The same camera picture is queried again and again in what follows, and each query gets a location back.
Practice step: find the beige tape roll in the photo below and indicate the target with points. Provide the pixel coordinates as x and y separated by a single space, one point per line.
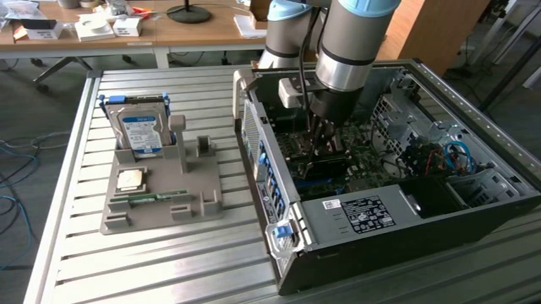
89 3

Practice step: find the blue expansion slot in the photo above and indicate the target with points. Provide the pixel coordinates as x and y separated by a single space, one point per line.
313 183

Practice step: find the white tape roll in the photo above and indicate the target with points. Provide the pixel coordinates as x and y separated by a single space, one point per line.
93 25

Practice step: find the green RAM stick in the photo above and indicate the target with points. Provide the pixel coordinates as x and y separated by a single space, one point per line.
146 198

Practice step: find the hard disk with blue caddy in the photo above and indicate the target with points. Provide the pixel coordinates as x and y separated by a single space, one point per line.
138 133

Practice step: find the graphics card with metal bracket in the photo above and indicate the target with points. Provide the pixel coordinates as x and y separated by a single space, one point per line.
328 168

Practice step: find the green motherboard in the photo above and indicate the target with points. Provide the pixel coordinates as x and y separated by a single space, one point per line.
367 152

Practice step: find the wooden desk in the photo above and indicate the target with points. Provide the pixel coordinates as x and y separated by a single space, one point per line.
189 35

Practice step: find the silver drive cage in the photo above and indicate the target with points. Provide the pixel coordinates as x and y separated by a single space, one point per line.
396 123

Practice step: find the silver disk bay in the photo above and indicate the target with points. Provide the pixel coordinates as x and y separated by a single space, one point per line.
486 187

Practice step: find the open black PC case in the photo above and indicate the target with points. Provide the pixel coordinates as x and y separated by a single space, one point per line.
379 253

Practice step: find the grey parts rack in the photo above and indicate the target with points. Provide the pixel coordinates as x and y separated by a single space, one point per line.
168 190

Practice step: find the silver CPU chip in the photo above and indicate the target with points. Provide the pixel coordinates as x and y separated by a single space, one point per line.
128 180

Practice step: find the wooden cabinet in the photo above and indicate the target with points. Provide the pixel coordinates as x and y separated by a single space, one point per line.
439 31

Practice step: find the grey power supply unit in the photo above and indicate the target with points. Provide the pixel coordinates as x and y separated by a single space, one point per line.
328 221

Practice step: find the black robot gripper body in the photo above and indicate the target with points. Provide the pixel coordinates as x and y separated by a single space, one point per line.
333 106

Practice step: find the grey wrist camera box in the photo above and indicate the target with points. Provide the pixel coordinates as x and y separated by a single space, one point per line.
291 93

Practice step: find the white paper stack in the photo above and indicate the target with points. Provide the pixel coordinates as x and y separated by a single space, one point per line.
248 28

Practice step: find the flat white box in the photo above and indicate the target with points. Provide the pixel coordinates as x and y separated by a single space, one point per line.
94 35

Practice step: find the small white labelled box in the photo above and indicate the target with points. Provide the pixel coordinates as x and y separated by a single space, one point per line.
126 28

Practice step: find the black lamp base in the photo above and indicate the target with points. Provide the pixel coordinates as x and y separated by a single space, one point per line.
188 16

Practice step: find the white box with black lid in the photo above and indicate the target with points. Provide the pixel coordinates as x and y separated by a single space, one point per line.
41 30

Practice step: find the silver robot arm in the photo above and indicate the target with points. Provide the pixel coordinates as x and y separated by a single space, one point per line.
349 38

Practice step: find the grey cup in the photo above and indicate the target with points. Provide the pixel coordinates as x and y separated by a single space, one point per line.
68 3

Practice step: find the brown cardboard box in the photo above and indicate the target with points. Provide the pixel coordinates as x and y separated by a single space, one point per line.
257 9

